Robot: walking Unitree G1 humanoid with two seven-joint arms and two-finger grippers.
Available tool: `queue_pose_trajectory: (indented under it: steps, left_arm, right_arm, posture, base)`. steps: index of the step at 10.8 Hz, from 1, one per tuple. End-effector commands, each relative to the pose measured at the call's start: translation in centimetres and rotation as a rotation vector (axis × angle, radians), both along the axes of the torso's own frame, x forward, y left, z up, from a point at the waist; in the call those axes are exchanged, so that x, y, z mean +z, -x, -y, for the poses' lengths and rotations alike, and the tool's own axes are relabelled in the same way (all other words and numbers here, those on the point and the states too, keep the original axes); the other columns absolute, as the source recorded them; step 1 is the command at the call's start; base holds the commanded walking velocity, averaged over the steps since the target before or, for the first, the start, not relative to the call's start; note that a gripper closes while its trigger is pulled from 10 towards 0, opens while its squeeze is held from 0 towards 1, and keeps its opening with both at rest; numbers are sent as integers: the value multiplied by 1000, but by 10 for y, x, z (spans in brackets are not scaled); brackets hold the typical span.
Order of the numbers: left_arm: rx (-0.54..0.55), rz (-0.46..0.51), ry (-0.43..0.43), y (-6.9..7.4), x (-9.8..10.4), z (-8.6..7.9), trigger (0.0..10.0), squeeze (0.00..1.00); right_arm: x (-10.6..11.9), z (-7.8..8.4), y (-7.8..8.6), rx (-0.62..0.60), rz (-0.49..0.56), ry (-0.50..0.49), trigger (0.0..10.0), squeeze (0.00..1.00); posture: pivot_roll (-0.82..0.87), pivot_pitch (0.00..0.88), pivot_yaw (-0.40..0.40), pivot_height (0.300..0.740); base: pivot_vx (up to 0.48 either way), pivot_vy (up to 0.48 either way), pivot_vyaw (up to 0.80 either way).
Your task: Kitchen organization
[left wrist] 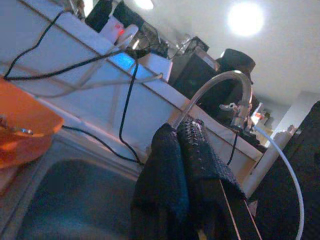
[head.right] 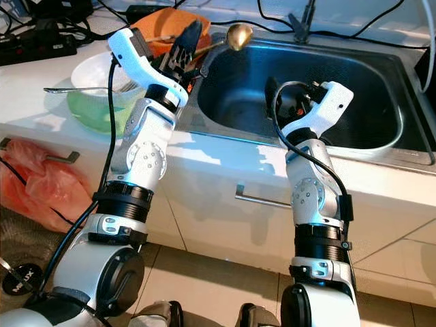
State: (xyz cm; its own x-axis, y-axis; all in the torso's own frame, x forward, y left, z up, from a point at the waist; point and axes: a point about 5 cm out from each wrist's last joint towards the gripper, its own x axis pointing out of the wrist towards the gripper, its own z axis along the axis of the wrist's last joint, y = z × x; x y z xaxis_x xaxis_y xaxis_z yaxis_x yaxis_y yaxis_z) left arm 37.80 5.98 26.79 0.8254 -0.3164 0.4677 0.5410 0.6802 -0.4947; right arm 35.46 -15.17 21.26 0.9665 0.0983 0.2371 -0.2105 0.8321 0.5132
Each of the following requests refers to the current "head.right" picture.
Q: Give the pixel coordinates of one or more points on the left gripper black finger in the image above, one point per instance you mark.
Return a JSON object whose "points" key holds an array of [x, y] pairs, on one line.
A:
{"points": [[192, 39], [176, 49]]}

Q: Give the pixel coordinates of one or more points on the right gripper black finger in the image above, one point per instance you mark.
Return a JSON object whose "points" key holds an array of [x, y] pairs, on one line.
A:
{"points": [[274, 99], [316, 85]]}

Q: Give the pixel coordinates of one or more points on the metal spoon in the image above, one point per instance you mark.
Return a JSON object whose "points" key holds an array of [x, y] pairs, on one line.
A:
{"points": [[238, 35]]}

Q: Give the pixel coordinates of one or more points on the white bowl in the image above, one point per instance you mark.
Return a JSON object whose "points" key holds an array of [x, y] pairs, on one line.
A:
{"points": [[95, 68]]}

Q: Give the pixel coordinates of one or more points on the green plate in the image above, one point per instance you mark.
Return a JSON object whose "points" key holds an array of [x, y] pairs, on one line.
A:
{"points": [[95, 112]]}

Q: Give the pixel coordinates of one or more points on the metal fork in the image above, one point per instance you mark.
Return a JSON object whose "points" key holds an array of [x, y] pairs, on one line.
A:
{"points": [[71, 90]]}

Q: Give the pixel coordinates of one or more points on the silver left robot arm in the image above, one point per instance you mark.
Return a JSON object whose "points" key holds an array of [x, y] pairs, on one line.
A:
{"points": [[143, 146]]}

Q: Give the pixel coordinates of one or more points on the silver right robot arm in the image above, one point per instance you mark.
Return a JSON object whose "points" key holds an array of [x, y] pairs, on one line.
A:
{"points": [[310, 197]]}

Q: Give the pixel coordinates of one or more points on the white kitchen cabinet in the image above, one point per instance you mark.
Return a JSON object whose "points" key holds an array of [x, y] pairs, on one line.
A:
{"points": [[211, 225]]}

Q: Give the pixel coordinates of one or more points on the orange bowl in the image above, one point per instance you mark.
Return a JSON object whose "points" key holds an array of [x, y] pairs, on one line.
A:
{"points": [[177, 20]]}

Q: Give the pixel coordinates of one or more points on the stainless steel sink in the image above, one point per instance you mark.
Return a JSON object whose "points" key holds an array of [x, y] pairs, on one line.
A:
{"points": [[361, 65]]}

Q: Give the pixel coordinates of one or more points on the flat black power brick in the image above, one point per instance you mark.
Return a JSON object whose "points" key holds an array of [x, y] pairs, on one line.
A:
{"points": [[143, 11]]}

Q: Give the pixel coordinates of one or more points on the black appliance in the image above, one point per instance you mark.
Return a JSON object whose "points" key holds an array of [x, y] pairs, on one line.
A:
{"points": [[426, 68]]}

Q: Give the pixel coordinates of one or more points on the black power adapter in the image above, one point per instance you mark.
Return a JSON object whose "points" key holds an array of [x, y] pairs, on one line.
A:
{"points": [[61, 8]]}

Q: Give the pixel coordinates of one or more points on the black power strip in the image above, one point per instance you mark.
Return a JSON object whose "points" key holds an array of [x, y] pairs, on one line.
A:
{"points": [[34, 46]]}

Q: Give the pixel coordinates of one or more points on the red plastic bag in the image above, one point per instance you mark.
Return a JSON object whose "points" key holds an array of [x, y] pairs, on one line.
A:
{"points": [[41, 194]]}

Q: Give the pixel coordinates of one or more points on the robot right leg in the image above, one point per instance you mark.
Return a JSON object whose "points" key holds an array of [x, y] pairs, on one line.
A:
{"points": [[259, 317]]}

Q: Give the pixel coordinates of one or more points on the robot leg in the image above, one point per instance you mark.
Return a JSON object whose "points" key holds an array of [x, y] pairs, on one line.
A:
{"points": [[259, 317], [157, 315]]}

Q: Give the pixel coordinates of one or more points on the robot left leg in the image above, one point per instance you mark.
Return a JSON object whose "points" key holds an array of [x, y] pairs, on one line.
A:
{"points": [[157, 315]]}

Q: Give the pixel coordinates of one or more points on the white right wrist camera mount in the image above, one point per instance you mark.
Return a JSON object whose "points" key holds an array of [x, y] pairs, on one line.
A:
{"points": [[330, 105]]}

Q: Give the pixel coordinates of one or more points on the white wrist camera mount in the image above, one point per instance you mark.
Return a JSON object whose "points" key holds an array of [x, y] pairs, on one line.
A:
{"points": [[129, 54], [330, 105]]}

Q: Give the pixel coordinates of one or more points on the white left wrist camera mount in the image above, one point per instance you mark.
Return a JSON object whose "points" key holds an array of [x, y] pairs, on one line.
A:
{"points": [[129, 54]]}

